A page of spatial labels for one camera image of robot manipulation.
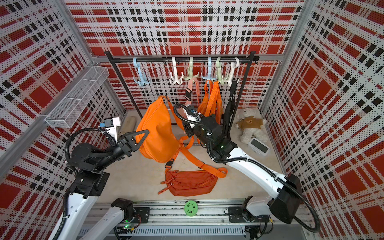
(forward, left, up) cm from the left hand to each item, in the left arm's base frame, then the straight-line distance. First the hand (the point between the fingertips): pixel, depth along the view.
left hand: (150, 132), depth 56 cm
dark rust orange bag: (-6, -12, -42) cm, 44 cm away
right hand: (+14, -13, -5) cm, 20 cm away
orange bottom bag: (0, -4, -7) cm, 8 cm away
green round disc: (-19, -14, -38) cm, 45 cm away
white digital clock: (+16, -56, -39) cm, 71 cm away
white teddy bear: (+31, -54, -35) cm, 71 cm away
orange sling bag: (+25, -25, -8) cm, 36 cm away
